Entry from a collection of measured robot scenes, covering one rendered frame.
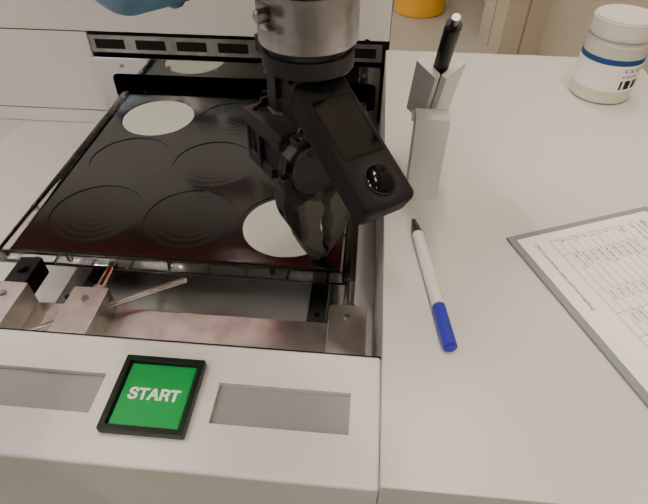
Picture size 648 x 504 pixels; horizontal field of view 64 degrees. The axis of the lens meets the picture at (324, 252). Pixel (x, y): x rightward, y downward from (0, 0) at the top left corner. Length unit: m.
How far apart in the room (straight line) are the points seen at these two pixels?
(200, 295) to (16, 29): 0.53
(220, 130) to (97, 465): 0.50
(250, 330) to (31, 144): 0.59
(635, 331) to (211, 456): 0.31
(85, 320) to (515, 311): 0.36
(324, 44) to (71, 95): 0.65
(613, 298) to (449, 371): 0.15
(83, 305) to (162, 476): 0.22
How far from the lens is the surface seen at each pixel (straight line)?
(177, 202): 0.62
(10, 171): 0.92
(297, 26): 0.38
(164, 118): 0.79
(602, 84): 0.72
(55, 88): 0.98
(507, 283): 0.44
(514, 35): 3.42
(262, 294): 0.60
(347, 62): 0.40
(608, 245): 0.50
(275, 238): 0.55
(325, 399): 0.36
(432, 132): 0.46
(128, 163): 0.71
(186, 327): 0.51
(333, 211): 0.48
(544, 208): 0.53
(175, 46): 0.86
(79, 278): 0.64
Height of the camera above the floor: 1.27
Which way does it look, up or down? 44 degrees down
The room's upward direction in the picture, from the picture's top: straight up
